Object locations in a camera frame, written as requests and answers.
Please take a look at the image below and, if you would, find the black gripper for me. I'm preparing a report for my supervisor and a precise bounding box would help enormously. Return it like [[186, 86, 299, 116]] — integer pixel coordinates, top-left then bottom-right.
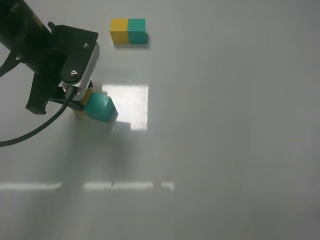
[[25, 22, 99, 115]]

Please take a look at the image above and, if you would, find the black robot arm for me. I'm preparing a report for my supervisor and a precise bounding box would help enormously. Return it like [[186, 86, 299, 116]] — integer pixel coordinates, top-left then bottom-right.
[[0, 0, 100, 115]]

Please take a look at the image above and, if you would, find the yellow template block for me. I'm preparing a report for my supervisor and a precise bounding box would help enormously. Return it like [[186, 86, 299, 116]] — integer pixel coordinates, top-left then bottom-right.
[[109, 18, 130, 45]]

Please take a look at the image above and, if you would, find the green template block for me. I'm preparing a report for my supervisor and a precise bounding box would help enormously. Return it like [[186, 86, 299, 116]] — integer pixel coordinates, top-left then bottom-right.
[[127, 18, 147, 45]]

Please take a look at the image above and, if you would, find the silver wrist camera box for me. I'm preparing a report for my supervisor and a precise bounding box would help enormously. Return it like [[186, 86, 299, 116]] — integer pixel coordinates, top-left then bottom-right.
[[59, 40, 100, 101]]

